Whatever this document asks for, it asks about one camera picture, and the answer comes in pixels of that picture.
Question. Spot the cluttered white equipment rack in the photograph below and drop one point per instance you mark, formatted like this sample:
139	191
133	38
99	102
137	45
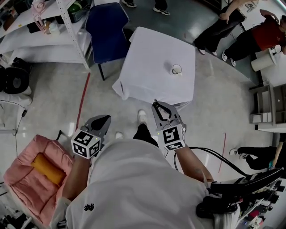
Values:
259	208

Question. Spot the person's right white shoe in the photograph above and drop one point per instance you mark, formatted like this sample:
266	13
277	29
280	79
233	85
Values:
142	116

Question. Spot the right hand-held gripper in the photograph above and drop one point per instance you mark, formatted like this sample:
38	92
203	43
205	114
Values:
173	137

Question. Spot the blue chair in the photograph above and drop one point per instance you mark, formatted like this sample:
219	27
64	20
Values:
107	31

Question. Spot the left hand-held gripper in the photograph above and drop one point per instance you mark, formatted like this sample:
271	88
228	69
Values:
86	144

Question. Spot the green round ball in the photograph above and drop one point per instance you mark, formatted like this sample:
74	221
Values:
74	6

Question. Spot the pink toy figure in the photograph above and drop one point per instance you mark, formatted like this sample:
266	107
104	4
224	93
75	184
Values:
38	11

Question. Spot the short red floor tape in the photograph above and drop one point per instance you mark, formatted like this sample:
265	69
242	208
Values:
223	152

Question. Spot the grey compartment cabinet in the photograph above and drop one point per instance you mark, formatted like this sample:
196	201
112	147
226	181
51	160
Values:
268	107

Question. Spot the white metal shelf rack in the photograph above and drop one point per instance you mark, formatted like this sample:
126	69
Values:
44	48

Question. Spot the white enamel cup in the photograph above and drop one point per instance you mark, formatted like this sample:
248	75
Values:
177	71

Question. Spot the person's right forearm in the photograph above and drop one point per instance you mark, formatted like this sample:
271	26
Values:
192	163

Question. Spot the black monitor on arm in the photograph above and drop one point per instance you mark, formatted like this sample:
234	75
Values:
245	181

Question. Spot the table with white cloth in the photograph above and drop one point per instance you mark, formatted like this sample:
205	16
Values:
154	78

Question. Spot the black shoulder-mounted device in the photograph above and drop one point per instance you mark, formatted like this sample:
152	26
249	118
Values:
214	208

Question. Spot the white round side table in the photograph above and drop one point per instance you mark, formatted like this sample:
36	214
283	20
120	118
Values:
262	62

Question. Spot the orange cylinder pillow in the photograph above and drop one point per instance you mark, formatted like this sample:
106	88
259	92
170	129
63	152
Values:
48	168

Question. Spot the person's white shirt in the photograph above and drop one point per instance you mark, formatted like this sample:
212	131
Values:
138	185

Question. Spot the pink cushioned seat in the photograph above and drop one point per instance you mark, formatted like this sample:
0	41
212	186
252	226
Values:
29	192

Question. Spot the person's white shoe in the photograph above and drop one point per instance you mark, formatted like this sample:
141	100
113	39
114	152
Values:
119	135
142	116

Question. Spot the person's black trousers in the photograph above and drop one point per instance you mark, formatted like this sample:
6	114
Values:
144	134

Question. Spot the person's left forearm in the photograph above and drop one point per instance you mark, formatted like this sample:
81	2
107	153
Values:
76	179

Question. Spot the small white jar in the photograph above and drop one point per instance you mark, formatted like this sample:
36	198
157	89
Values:
54	28

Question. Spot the person's left white shoe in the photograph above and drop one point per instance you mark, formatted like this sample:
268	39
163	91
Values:
119	135

